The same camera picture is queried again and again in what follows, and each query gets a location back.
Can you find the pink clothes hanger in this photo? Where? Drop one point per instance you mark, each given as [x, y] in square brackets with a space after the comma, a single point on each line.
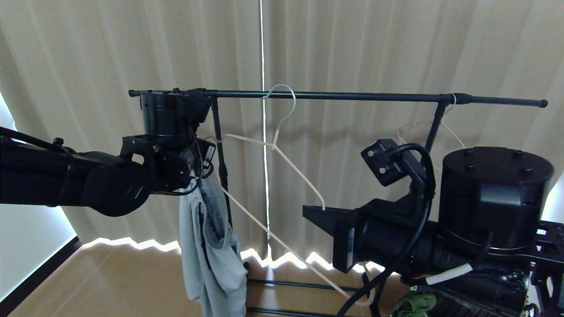
[456, 134]
[299, 174]

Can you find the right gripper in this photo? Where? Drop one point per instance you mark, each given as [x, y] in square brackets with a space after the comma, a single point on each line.
[379, 237]

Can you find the black clothes rack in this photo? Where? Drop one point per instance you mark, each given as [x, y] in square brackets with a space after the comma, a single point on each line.
[352, 95]

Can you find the beige curtain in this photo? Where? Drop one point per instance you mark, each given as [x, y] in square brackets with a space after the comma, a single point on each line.
[88, 66]

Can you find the window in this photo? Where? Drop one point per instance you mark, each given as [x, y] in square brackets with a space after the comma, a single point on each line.
[26, 246]

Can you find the olive green garment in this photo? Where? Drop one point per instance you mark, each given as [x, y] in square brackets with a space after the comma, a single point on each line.
[414, 306]

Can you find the pale grey shorts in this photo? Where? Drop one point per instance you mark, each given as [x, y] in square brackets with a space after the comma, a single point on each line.
[216, 273]

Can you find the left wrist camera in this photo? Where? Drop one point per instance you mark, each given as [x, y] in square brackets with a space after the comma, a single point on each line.
[198, 105]

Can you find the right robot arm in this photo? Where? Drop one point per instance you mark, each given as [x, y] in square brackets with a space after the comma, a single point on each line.
[493, 198]

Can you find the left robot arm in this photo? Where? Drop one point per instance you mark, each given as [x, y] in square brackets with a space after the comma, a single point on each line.
[44, 180]

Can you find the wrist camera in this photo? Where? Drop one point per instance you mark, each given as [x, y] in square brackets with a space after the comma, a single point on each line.
[198, 105]
[383, 163]

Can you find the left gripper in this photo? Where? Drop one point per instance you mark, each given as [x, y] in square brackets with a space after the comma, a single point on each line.
[176, 167]

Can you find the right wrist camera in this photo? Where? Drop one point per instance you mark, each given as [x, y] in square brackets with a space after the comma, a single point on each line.
[383, 163]

